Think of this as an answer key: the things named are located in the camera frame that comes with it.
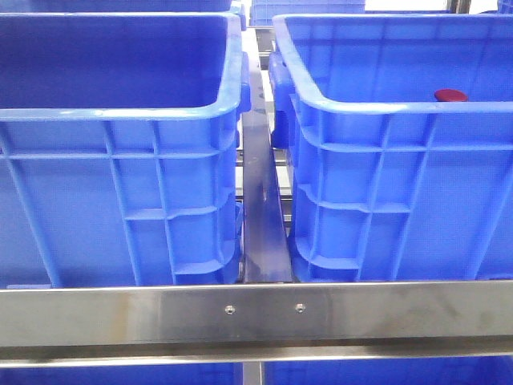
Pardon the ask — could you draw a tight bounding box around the red mushroom button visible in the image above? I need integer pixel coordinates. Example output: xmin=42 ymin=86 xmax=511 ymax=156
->
xmin=434 ymin=88 xmax=468 ymax=103

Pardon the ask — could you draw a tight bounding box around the steel centre divider bar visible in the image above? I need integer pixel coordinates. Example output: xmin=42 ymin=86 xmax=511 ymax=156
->
xmin=242 ymin=52 xmax=293 ymax=283

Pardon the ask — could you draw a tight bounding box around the large blue crate right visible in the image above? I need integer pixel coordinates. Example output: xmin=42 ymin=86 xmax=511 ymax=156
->
xmin=269 ymin=14 xmax=512 ymax=282

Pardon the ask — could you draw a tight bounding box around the large blue crate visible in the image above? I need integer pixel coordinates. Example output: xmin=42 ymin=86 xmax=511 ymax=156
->
xmin=1 ymin=13 xmax=251 ymax=289
xmin=269 ymin=14 xmax=512 ymax=282

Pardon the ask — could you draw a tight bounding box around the large blue crate left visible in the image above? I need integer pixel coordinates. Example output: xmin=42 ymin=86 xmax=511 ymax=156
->
xmin=1 ymin=13 xmax=251 ymax=289

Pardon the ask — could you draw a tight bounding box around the blue crate behind right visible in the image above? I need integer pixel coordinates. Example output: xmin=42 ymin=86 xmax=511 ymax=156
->
xmin=249 ymin=0 xmax=366 ymax=26

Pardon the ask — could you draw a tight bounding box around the blue crate lower left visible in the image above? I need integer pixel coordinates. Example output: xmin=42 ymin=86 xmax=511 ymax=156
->
xmin=1 ymin=363 xmax=242 ymax=384

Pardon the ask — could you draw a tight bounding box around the blue crate behind left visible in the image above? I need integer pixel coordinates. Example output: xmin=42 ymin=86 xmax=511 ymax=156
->
xmin=1 ymin=0 xmax=246 ymax=30

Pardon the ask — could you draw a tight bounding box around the blue crate lower right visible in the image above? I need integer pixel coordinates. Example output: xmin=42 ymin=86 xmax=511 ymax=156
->
xmin=265 ymin=356 xmax=512 ymax=385

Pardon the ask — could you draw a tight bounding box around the stainless steel front rail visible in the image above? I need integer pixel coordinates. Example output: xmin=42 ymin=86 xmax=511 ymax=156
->
xmin=1 ymin=281 xmax=512 ymax=367

